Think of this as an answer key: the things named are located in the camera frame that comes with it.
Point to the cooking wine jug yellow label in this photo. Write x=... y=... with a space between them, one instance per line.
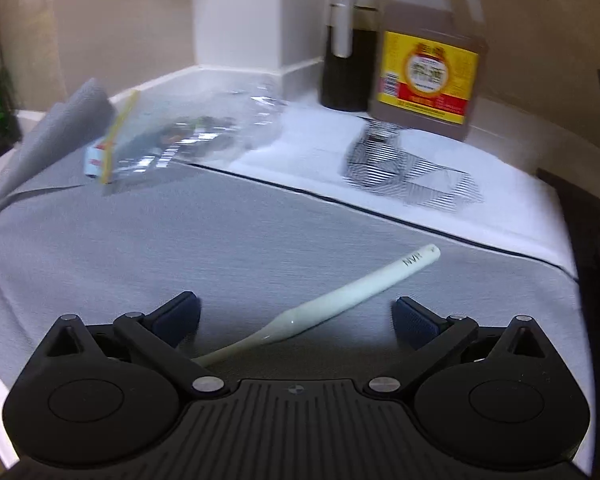
x=429 y=62

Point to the dark soy sauce dispenser bottle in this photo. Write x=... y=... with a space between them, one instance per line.
x=350 y=52

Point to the clear plastic bag with trash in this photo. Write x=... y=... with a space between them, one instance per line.
x=158 y=131

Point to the light blue tea packet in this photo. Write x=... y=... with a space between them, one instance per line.
x=99 y=160

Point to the pale green toothbrush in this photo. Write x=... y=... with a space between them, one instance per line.
x=297 y=320

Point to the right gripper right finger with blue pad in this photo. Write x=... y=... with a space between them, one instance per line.
x=434 y=342

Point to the black white patterned wrapper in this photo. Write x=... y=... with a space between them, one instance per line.
x=378 y=163

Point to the grey cloth mat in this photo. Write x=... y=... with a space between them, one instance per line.
x=248 y=250

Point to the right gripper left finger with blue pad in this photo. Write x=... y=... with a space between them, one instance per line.
x=156 y=335

